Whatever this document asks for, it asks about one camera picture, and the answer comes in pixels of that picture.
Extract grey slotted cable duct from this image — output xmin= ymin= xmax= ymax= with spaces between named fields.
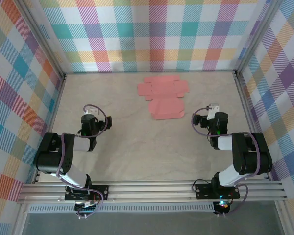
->
xmin=28 ymin=203 xmax=216 ymax=214

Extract aluminium frame beam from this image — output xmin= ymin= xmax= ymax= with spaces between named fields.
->
xmin=16 ymin=180 xmax=289 ymax=204

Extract aluminium right corner post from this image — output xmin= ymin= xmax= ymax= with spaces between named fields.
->
xmin=234 ymin=0 xmax=286 ymax=77

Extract aluminium rail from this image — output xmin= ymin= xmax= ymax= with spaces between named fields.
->
xmin=32 ymin=74 xmax=67 ymax=184
xmin=232 ymin=70 xmax=272 ymax=181

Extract pink paper box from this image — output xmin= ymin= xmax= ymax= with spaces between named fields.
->
xmin=137 ymin=75 xmax=191 ymax=121

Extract aluminium corner post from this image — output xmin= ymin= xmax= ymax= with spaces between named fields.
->
xmin=13 ymin=0 xmax=67 ymax=79
xmin=234 ymin=0 xmax=286 ymax=77

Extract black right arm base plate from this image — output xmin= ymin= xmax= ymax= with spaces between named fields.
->
xmin=195 ymin=182 xmax=241 ymax=199

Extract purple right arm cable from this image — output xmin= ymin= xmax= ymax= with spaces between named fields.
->
xmin=191 ymin=106 xmax=263 ymax=217

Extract aluminium frame leg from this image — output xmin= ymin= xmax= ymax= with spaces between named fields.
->
xmin=11 ymin=202 xmax=31 ymax=235
xmin=274 ymin=200 xmax=293 ymax=235

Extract aluminium left corner post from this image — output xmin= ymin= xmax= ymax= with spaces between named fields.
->
xmin=13 ymin=0 xmax=67 ymax=79

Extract aluminium right side rail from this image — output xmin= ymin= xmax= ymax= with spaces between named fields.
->
xmin=232 ymin=70 xmax=272 ymax=181

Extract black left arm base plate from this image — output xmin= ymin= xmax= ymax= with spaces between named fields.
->
xmin=64 ymin=185 xmax=110 ymax=202

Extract aluminium left side rail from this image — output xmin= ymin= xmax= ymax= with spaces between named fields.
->
xmin=32 ymin=74 xmax=67 ymax=184

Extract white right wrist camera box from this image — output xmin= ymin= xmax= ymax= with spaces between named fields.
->
xmin=206 ymin=103 xmax=220 ymax=120

